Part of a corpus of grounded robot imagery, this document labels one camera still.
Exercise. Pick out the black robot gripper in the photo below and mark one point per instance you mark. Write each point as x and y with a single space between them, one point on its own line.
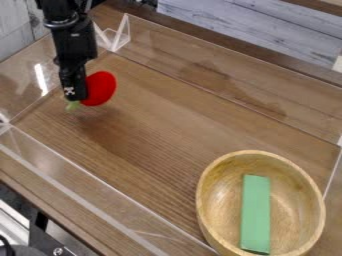
66 18

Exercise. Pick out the red plush tomato green stem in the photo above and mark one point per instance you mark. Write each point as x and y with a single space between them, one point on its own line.
101 88

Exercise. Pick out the clear acrylic tray walls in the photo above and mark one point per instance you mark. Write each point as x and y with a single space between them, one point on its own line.
140 176

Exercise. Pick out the black metal table leg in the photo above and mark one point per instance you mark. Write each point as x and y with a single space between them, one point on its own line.
42 241

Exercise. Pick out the green rectangular block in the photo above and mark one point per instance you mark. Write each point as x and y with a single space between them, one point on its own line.
256 215

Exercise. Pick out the wooden bowl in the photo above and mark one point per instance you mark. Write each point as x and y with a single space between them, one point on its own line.
299 211

